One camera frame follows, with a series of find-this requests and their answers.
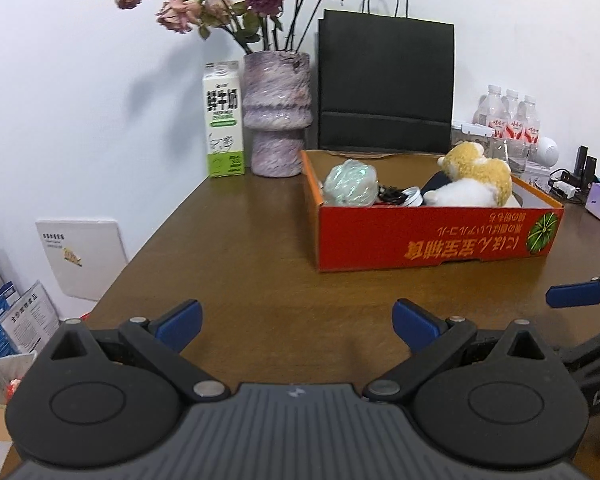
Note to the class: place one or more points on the white patterned box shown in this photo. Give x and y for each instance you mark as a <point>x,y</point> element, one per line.
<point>536,177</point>

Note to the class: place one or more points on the dried rose bouquet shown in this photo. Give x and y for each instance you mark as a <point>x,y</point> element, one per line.
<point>260,0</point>

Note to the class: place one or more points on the wooden desk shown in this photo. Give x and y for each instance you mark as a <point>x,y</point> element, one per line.
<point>255,260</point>

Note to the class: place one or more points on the black power strip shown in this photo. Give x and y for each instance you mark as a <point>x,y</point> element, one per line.
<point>564,187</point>

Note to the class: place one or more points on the silver round tin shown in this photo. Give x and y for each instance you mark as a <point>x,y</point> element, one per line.
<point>414,197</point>

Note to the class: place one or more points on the white round speaker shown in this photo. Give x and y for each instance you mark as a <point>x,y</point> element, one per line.
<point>546,151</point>

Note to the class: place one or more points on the orange cardboard box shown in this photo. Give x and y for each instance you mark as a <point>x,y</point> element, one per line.
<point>405,240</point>

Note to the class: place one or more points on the clear container of wooden pegs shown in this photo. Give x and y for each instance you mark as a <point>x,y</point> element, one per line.
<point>472,137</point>

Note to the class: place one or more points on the black paper bag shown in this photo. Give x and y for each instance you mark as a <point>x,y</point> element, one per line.
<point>385,80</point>

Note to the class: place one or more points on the yellow plush toy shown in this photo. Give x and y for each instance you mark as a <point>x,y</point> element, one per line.
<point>480,167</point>

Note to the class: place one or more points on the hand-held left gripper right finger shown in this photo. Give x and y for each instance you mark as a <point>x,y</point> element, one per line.
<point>414,325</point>

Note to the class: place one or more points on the black upright device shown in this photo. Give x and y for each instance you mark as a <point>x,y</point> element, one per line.
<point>584,167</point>

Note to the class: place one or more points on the iridescent plastic ball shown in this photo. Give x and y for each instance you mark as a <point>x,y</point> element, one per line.
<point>351,184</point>

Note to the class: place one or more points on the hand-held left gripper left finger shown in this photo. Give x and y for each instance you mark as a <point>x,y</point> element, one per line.
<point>181,322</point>

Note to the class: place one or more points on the black fuzzy scrunchie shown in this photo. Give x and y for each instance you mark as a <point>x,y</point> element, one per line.
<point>391,195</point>

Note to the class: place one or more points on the black pouch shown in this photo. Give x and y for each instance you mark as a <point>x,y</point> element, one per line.
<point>437,182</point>

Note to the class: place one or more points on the clear water bottle red label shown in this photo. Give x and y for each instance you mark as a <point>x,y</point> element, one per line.
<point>512,117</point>
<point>528,122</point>
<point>490,112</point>

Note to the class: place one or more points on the open carton with scraps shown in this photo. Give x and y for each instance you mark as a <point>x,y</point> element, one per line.
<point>5,390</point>

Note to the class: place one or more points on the white green milk carton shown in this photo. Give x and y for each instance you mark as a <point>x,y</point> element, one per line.
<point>224,125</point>

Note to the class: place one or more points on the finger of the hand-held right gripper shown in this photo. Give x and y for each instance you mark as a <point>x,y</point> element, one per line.
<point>572,294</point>

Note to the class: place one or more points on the purple marbled vase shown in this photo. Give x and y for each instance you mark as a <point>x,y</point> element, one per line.
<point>277,110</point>

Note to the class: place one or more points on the blue printed box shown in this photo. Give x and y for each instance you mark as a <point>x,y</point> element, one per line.
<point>10,320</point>

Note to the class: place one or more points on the clear glass cup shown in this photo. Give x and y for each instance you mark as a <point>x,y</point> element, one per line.
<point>511,155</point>

